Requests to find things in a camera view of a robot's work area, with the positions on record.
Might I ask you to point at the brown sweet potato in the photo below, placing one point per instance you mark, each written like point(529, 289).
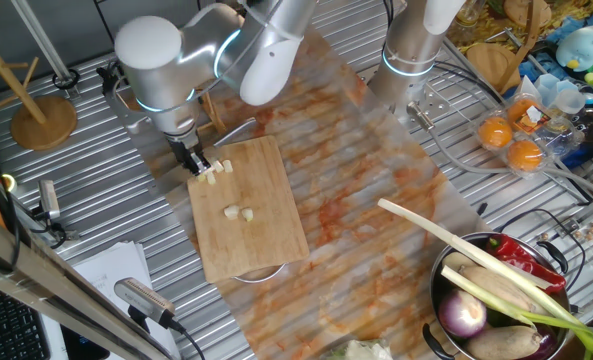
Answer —
point(501, 342)
point(501, 287)

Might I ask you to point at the white plastic cup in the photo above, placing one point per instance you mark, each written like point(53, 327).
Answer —
point(570, 101)
point(546, 87)

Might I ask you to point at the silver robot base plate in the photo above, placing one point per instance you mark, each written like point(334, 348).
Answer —
point(438, 102)

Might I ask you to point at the clear plastic fruit container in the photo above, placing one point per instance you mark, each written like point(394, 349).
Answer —
point(551, 140)

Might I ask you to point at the purple eggplant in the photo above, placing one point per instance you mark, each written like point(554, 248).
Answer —
point(546, 345)

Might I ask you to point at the clear glass jar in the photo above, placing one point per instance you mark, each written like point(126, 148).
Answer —
point(468, 15)

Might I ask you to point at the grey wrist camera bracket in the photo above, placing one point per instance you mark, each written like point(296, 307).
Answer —
point(126, 112)

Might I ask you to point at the wooden cutting board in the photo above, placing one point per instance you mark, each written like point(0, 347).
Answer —
point(271, 240)

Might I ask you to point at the yellow dried pasta bag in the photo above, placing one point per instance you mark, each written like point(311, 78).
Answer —
point(571, 10)

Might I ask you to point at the red pepper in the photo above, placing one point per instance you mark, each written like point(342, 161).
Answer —
point(516, 252)

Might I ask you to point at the marble pattern table mat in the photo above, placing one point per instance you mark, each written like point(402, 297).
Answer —
point(351, 175)

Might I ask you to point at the black smartphone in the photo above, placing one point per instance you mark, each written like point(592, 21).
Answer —
point(83, 347)

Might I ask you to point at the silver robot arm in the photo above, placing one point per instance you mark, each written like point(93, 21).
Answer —
point(161, 75)

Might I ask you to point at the purple onion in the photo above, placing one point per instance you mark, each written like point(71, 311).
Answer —
point(461, 315)

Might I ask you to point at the black keyboard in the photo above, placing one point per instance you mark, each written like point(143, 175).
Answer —
point(6, 330)

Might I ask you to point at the aluminium frame beam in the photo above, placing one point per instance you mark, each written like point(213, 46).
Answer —
point(26, 267)

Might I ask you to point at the orange fruit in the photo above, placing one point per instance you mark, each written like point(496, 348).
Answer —
point(518, 112)
point(494, 132)
point(524, 156)

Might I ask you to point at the pale green cabbage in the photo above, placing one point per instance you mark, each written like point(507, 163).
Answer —
point(361, 351)

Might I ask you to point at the small black object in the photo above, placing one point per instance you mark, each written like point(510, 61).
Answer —
point(482, 209)

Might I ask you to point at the long green scallion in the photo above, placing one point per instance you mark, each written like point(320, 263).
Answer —
point(476, 290)
point(426, 226)

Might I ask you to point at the silver tripod pole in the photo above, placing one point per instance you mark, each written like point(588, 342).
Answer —
point(42, 40)

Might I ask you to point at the wooden mug tree stand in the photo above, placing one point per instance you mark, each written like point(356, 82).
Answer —
point(43, 125)
point(488, 62)

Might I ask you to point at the light blue plush toy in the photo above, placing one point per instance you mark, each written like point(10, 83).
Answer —
point(578, 50)

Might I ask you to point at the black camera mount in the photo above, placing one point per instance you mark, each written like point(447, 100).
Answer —
point(51, 230)

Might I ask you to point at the pale potato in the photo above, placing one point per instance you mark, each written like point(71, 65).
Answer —
point(456, 260)

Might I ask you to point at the wooden peg knife rack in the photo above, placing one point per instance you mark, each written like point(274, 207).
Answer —
point(213, 115)

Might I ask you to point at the steel cleaver knife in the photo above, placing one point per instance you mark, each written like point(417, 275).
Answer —
point(236, 131)

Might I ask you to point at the silver depth camera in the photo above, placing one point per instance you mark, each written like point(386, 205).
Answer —
point(49, 199)
point(143, 298)

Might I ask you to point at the white paper stack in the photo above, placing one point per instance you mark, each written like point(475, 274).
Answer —
point(111, 265)

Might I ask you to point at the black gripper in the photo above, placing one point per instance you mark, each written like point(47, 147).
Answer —
point(183, 147)

